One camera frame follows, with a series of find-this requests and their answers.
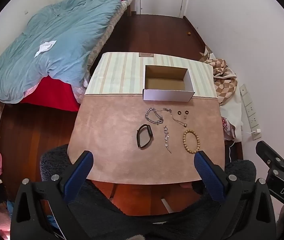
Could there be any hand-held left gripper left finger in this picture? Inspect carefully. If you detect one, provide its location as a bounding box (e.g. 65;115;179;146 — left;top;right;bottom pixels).
10;150;94;240

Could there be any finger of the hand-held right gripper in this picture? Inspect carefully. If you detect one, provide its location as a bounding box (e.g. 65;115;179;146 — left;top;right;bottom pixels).
255;141;284;178

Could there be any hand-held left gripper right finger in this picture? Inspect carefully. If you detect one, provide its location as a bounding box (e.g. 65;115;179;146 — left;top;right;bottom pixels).
194;150;277;240

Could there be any wooden bead bracelet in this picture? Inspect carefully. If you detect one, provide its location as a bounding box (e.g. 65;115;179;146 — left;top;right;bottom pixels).
182;129;201;155

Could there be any crystal link bracelet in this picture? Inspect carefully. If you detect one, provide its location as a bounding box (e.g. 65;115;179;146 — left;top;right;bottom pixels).
163;125;173;154

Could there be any thin silver necklace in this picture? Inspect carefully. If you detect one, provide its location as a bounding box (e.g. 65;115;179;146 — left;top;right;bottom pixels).
162;108;188;128

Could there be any black wrist band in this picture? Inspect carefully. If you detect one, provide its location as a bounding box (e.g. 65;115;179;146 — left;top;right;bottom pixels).
136;124;154;150

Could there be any silver chain bracelet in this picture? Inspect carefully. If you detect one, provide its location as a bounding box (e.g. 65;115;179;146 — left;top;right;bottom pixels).
145;107;164;125

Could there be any white cardboard box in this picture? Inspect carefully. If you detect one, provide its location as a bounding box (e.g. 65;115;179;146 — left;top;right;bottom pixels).
142;65;195;103

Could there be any dark grey fluffy cloth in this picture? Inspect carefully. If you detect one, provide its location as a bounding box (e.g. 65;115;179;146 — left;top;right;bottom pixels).
39;144;257;240

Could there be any white table leg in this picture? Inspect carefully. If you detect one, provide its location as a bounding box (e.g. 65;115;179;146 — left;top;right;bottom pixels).
160;198;173;213

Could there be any red printed plastic bag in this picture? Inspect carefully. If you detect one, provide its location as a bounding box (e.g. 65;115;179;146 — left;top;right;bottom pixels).
221;117;237;139

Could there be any white bag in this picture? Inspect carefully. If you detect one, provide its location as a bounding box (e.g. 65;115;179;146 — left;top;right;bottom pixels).
219;92;244;144

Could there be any red bed sheet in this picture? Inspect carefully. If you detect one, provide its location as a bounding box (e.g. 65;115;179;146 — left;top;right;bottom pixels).
0;76;81;112

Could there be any brown checkered blanket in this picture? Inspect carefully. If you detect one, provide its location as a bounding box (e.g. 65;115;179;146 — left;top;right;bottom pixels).
199;45;238;106

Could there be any white crumpled tissue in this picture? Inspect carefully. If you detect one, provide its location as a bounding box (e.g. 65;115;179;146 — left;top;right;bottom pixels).
34;40;57;58

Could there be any light blue duvet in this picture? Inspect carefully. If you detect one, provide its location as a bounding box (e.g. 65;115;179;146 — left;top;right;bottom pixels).
0;0;123;104

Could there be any white cable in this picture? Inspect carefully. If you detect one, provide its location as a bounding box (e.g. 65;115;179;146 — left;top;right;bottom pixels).
225;129;257;165

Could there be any wall socket strip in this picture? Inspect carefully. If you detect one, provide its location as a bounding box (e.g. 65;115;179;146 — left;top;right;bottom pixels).
239;84;262;141

